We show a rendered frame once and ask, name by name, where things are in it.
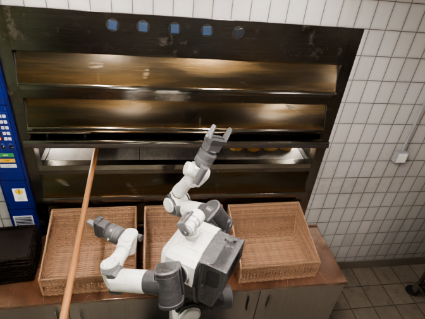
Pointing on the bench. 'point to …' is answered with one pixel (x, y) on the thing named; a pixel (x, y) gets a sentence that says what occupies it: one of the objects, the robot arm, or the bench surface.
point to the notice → (19, 195)
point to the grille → (23, 220)
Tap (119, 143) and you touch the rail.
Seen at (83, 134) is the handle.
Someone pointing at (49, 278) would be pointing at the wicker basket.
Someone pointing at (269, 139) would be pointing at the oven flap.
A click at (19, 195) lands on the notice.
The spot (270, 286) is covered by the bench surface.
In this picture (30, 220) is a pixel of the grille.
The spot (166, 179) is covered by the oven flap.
